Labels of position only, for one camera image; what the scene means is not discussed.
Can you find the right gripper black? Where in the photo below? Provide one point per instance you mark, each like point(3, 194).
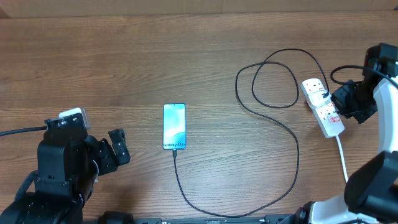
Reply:
point(337, 99)

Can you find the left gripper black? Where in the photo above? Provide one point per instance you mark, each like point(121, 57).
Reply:
point(102, 149)

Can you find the white power strip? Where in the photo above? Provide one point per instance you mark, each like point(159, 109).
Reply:
point(327, 115)

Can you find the blue Galaxy S24+ smartphone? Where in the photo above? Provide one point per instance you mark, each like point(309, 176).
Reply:
point(174, 126)

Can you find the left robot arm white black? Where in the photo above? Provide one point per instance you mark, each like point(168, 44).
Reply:
point(69, 162)

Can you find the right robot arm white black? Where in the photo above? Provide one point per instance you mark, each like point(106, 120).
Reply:
point(370, 194)

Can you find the white charger adapter plug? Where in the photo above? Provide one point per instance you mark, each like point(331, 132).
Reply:
point(317, 99)

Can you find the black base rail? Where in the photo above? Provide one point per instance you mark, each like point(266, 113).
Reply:
point(118, 217)

